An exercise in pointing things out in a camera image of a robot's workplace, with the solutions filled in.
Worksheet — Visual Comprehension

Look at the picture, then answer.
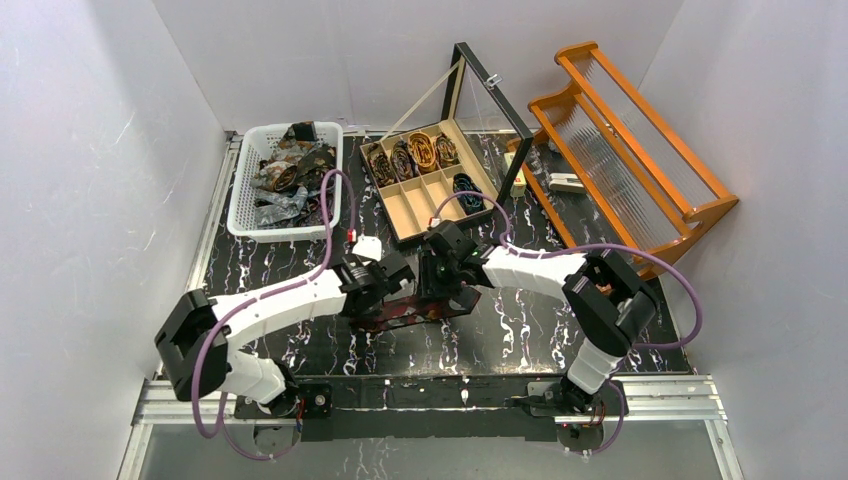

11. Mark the red patterned tie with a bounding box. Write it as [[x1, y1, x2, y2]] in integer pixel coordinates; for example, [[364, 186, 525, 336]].
[[349, 286, 481, 333]]

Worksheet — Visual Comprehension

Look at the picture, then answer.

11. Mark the blue green tie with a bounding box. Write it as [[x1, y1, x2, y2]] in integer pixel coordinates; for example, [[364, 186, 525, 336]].
[[452, 173, 485, 215]]

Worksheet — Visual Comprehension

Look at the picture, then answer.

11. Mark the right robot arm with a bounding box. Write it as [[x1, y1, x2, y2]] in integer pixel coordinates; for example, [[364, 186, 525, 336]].
[[424, 221, 658, 414]]

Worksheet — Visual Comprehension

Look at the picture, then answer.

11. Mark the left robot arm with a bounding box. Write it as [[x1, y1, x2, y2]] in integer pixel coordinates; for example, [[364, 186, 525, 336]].
[[154, 237, 415, 410]]

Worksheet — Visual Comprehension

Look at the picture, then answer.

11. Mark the pile of patterned ties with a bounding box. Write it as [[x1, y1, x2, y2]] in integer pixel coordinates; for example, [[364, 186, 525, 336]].
[[250, 122, 336, 229]]

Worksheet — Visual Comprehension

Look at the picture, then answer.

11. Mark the wooden tie storage box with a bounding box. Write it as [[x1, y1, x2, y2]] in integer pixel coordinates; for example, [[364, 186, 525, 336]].
[[360, 122, 484, 249]]

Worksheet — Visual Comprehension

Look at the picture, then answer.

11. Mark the small cream box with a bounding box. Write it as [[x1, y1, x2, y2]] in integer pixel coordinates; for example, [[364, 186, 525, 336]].
[[502, 152, 527, 198]]

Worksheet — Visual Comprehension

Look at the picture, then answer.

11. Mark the rolled purple patterned tie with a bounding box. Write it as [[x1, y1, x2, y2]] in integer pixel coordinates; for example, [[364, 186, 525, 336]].
[[390, 140, 418, 182]]

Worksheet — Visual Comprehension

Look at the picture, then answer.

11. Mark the rolled brown patterned tie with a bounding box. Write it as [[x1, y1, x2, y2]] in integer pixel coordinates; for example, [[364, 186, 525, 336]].
[[433, 133, 460, 169]]

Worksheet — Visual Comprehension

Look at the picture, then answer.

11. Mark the rolled orange tie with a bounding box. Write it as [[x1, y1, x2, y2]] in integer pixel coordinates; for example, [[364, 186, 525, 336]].
[[407, 132, 439, 174]]

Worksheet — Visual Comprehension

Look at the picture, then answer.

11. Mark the rolled dark striped tie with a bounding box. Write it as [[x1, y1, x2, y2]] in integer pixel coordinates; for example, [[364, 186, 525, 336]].
[[367, 143, 396, 188]]

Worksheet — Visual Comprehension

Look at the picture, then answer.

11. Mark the glass box lid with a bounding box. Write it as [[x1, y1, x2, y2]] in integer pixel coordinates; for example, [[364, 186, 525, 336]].
[[441, 42, 533, 204]]

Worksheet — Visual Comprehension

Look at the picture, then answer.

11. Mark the white stapler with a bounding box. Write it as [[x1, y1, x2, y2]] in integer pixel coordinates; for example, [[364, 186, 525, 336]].
[[548, 173, 586, 194]]

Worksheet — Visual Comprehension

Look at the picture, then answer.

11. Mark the white plastic basket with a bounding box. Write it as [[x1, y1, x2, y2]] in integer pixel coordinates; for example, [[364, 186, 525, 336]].
[[226, 122, 344, 243]]

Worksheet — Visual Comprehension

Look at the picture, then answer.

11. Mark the orange wooden rack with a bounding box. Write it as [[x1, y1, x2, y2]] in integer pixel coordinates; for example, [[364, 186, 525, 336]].
[[528, 42, 739, 264]]

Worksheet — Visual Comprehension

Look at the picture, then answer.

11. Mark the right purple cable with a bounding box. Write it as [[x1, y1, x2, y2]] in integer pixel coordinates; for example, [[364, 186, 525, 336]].
[[430, 190, 704, 458]]

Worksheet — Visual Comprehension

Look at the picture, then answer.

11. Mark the purple cable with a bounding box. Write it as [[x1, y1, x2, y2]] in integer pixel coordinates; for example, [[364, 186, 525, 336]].
[[430, 190, 704, 458], [190, 168, 359, 462]]

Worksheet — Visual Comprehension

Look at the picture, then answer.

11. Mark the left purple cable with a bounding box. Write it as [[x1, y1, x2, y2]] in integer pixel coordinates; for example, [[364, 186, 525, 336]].
[[190, 168, 359, 462]]

